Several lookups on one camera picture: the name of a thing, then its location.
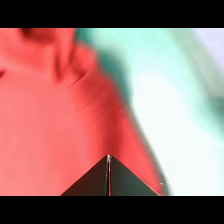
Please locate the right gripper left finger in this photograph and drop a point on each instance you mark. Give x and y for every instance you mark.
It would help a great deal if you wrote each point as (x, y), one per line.
(95, 183)

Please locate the red garment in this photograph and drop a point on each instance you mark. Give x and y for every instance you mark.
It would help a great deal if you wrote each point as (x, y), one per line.
(53, 126)

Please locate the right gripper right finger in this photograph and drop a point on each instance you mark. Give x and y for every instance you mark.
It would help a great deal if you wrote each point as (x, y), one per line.
(126, 183)

